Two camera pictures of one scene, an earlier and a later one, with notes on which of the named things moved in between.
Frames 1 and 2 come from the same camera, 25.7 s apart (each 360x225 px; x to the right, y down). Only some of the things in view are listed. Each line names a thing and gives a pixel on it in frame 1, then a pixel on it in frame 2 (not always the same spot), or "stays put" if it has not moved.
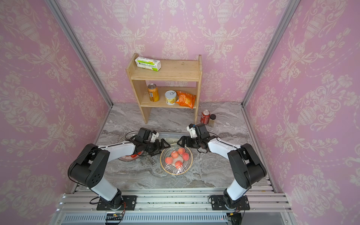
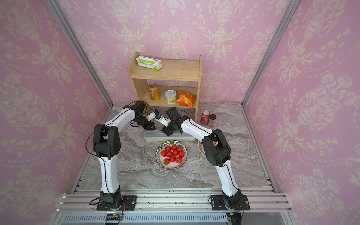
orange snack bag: (185, 99) stays put
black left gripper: (157, 147) → (148, 126)
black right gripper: (184, 138) → (167, 131)
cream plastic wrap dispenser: (171, 137) stays put
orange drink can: (153, 93) stays put
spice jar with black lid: (212, 120) stays put
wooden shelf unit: (186, 71) stays put
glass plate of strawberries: (126, 138) → (171, 154)
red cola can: (205, 118) stays put
